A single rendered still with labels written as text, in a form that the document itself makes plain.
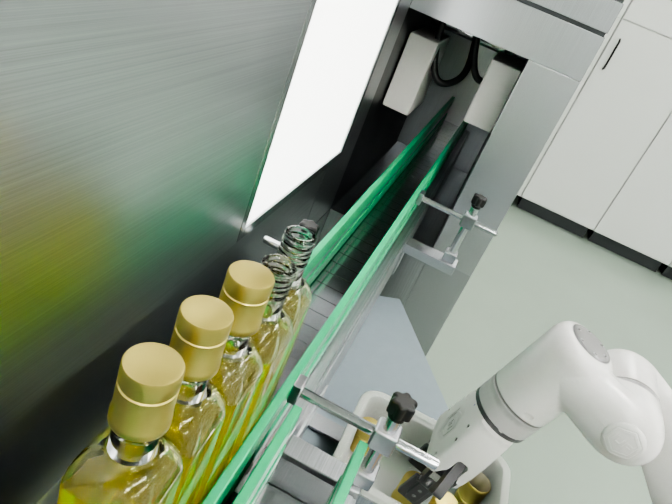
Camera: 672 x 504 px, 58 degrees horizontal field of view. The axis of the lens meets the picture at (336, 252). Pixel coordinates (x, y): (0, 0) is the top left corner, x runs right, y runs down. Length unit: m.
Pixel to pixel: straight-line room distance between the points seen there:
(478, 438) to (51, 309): 0.46
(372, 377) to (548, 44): 0.73
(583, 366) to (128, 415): 0.45
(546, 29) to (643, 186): 3.04
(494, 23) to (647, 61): 2.85
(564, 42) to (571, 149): 2.90
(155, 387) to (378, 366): 0.77
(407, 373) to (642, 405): 0.50
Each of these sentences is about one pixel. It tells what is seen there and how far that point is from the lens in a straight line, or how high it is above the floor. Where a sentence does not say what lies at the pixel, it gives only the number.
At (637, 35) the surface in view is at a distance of 4.11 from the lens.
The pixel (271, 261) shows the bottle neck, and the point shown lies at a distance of 0.49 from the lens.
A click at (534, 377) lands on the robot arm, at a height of 1.05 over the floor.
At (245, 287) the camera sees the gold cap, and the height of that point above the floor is 1.16.
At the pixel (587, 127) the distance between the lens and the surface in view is 4.17.
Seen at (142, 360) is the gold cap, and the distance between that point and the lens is 0.35.
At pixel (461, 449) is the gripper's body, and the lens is 0.73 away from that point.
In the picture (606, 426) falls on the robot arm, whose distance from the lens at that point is 0.68.
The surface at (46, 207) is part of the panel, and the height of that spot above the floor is 1.18.
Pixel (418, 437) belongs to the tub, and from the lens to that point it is 0.90.
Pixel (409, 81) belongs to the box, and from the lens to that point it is 1.49.
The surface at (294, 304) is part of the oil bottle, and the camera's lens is 0.55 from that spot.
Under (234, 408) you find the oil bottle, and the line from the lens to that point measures 0.47.
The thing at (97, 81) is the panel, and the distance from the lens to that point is 0.41.
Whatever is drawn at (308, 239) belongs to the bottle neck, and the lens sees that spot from 0.54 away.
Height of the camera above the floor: 1.40
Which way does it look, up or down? 30 degrees down
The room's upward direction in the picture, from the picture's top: 22 degrees clockwise
